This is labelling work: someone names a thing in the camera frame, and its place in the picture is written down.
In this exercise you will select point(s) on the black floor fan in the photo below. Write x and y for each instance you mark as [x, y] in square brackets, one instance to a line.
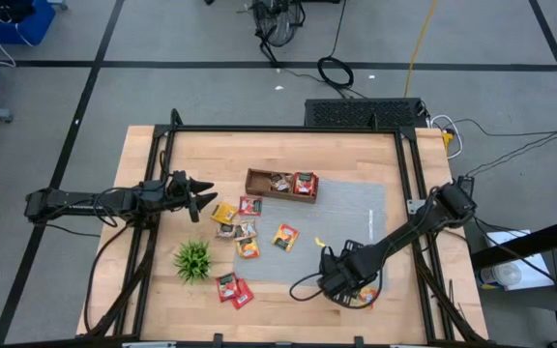
[278, 21]

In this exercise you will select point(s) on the round white container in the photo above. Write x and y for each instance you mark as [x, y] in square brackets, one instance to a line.
[496, 275]

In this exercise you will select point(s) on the grey mesh mat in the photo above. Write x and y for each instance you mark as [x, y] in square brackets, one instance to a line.
[336, 217]

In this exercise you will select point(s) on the beige tea packet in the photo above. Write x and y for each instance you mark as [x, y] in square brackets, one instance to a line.
[245, 228]
[282, 182]
[225, 230]

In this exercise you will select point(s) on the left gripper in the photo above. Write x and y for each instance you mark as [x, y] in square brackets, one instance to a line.
[177, 191]

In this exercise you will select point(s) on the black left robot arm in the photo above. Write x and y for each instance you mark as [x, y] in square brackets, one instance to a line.
[66, 199]

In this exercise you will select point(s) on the green plant in white pot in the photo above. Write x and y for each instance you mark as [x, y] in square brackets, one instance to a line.
[192, 261]

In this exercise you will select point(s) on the blue plastic bin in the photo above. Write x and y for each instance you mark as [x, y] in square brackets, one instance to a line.
[17, 26]

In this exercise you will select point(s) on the white box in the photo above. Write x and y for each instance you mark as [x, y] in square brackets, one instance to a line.
[537, 278]

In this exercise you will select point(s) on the black power adapter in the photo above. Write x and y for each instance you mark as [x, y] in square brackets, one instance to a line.
[467, 180]

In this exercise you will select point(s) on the white paper scrap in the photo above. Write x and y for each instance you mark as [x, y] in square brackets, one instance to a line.
[279, 88]

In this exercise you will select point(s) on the yellow plug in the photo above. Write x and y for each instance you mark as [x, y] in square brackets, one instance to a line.
[447, 138]

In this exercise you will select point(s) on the black aluminium rig frame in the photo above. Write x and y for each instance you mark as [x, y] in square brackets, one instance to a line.
[211, 128]

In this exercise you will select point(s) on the yellow tea packet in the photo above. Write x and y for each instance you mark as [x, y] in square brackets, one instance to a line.
[224, 212]

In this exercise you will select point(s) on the wooden three-compartment tray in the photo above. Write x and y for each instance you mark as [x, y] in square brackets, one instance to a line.
[258, 183]

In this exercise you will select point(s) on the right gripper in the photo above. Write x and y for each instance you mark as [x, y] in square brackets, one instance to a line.
[356, 266]

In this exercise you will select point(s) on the black metal cart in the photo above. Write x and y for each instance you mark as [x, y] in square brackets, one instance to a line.
[525, 242]

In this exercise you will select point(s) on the black perforated computer case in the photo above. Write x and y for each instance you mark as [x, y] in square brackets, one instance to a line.
[365, 112]

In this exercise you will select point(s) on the orange tea packet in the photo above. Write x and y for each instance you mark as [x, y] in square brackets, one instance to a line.
[248, 247]
[371, 296]
[285, 238]

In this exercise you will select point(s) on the white tape strip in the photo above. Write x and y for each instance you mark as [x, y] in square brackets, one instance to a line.
[371, 224]

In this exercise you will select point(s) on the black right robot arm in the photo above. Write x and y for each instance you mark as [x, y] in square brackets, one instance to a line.
[414, 227]

